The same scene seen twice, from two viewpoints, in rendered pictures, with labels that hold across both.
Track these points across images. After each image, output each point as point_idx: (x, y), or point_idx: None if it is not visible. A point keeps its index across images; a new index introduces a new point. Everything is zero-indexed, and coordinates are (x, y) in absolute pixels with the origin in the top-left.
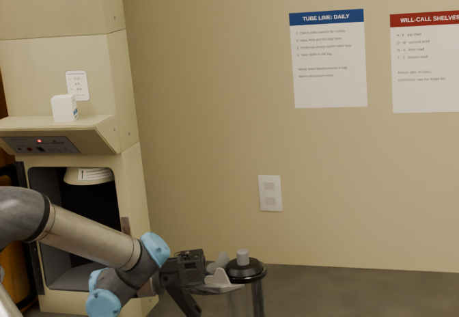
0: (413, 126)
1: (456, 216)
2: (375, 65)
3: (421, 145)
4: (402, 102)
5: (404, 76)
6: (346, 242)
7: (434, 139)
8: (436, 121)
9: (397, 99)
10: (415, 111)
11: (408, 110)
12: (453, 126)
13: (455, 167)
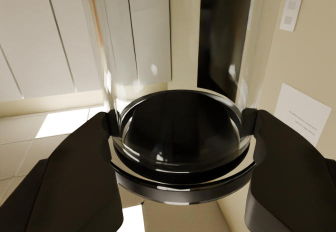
0: (320, 89)
1: None
2: (329, 152)
3: (321, 70)
4: (320, 112)
5: (311, 130)
6: None
7: (310, 71)
8: (304, 85)
9: (323, 117)
10: (314, 100)
11: (318, 103)
12: (295, 77)
13: (303, 43)
